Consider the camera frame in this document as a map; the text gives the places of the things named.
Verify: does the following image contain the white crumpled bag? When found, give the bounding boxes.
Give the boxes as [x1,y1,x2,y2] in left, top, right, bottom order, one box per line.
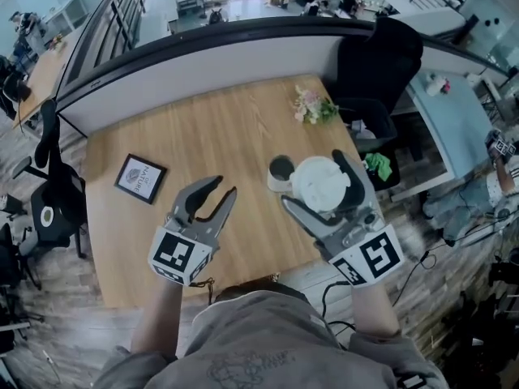
[350,119,376,139]

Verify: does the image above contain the long pale table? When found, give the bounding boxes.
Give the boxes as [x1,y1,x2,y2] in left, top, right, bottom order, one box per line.
[404,71,499,181]

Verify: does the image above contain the black office chair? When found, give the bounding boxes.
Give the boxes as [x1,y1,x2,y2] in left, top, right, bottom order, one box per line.
[11,98,89,259]
[334,16,425,115]
[0,220,41,291]

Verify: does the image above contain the person's left forearm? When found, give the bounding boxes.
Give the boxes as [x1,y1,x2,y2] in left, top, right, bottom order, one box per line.
[130,276,183,358]

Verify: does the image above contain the light wooden side table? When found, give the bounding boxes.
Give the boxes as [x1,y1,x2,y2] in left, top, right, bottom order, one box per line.
[11,34,84,131]

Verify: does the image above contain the black storage bin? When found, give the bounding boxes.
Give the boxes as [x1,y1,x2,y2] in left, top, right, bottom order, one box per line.
[335,97,401,193]

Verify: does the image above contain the person's grey shirt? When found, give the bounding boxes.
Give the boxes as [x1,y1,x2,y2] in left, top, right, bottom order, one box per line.
[92,288,447,389]

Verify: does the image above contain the thick black gripper cable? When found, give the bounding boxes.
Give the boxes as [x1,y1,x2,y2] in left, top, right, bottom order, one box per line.
[320,280,358,334]

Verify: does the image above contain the person's dark trousers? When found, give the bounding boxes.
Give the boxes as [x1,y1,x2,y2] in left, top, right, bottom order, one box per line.
[214,278,309,304]

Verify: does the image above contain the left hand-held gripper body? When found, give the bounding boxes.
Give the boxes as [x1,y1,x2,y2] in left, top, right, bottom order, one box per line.
[147,212,221,288]

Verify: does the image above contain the green cloth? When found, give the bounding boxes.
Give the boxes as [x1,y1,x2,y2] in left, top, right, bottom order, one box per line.
[363,152,393,182]

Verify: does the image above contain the black picture frame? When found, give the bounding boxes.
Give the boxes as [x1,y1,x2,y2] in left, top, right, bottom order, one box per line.
[114,153,169,206]

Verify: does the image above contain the thin dark gripper cable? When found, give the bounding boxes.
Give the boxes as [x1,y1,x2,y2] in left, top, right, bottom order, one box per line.
[190,276,216,306]

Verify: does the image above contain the pink flower bouquet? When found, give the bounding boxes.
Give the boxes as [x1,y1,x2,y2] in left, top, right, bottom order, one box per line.
[292,84,341,127]

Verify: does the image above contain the white round plastic lid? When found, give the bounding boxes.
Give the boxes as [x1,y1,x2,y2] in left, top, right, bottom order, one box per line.
[290,156,352,214]

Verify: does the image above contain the person's right forearm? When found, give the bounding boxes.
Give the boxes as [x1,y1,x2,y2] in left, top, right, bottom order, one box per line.
[349,280,401,338]

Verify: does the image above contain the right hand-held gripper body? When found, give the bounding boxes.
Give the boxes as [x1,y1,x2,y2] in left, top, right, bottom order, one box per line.
[313,205,406,288]

